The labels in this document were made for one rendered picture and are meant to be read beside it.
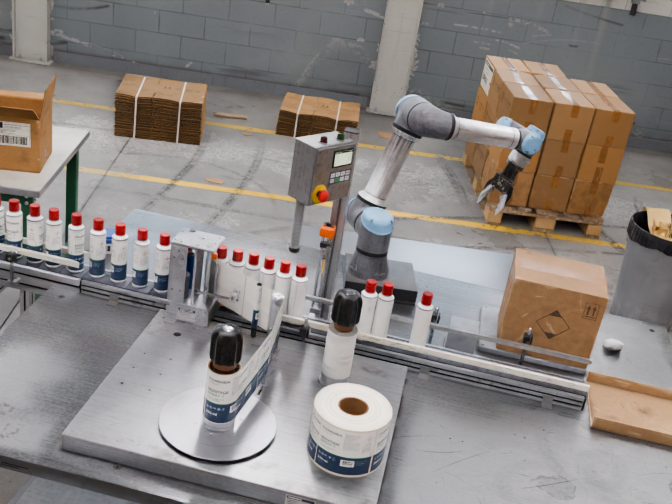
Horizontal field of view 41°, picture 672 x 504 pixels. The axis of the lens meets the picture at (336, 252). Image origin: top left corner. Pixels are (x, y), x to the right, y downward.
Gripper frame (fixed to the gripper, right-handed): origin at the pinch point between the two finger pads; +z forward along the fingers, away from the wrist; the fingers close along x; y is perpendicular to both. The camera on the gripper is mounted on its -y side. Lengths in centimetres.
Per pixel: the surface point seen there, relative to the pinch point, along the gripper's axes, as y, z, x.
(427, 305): 83, 23, 11
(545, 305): 58, 7, 40
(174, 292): 109, 59, -52
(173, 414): 147, 69, -21
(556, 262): 42, -4, 34
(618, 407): 61, 20, 76
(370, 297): 87, 30, -4
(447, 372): 79, 38, 28
